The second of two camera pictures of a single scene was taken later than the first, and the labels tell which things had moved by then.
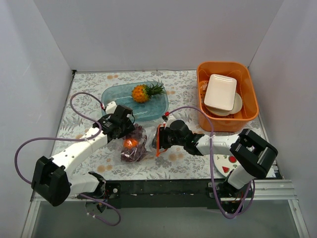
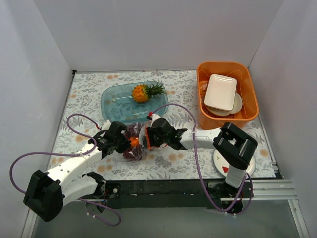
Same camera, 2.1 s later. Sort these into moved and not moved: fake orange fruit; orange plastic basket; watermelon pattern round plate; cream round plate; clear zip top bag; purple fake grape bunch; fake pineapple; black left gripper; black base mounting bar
Moved: purple fake grape bunch; clear zip top bag; black left gripper
Not moved: cream round plate; black base mounting bar; orange plastic basket; watermelon pattern round plate; fake pineapple; fake orange fruit
